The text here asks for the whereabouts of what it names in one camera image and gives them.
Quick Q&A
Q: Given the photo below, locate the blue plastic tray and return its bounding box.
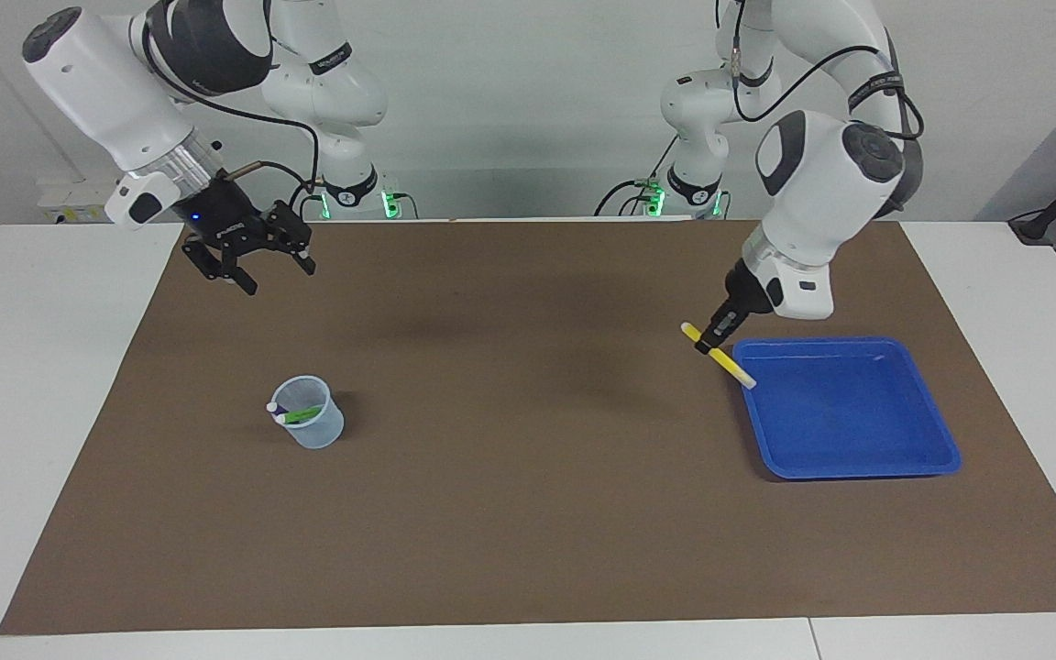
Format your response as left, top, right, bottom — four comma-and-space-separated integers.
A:
731, 336, 963, 481

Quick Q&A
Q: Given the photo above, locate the yellow marker pen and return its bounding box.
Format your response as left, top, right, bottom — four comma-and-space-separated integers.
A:
681, 322, 757, 390

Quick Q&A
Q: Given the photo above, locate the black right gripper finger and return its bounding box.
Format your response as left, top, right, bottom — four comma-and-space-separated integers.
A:
260, 202, 317, 276
181, 236, 259, 296

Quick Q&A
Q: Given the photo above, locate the white socket box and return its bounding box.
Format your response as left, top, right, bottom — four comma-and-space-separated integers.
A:
38, 179, 139, 225

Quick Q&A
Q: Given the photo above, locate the black base power cable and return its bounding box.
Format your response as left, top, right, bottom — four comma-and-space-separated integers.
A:
287, 179, 325, 221
594, 180, 648, 218

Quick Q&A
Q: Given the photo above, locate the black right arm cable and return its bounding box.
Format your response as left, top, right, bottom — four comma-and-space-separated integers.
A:
141, 0, 320, 210

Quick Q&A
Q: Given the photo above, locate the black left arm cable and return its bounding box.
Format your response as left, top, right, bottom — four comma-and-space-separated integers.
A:
716, 0, 925, 143

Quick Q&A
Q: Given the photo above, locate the brown table mat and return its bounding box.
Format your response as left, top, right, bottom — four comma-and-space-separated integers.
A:
0, 218, 1056, 636

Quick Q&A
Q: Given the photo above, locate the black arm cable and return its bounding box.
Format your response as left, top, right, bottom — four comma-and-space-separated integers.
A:
141, 0, 320, 210
716, 0, 925, 143

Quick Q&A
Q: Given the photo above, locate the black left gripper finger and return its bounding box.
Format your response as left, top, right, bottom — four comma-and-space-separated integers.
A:
716, 302, 751, 342
695, 316, 732, 357

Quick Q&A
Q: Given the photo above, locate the translucent plastic cup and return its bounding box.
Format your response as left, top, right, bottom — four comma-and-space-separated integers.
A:
269, 375, 346, 450

